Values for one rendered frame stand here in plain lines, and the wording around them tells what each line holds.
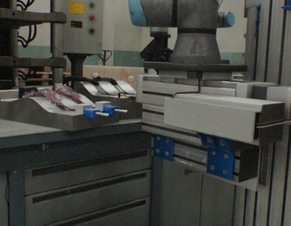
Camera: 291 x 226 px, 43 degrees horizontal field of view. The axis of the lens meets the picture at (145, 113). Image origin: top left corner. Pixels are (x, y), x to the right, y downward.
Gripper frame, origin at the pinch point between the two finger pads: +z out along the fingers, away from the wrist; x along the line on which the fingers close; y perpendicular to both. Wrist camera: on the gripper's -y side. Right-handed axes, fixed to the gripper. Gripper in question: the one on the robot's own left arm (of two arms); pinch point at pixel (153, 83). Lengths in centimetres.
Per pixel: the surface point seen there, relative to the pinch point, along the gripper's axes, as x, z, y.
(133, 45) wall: 560, -53, -730
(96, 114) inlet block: -32.4, 9.8, 7.8
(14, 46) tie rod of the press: -2, -16, -147
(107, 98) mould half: -13.2, 7.3, -14.0
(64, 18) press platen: 0, -31, -77
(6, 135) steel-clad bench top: -61, 15, 1
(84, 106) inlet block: -34.7, 7.4, 3.7
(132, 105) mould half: -7.0, 9.3, -5.0
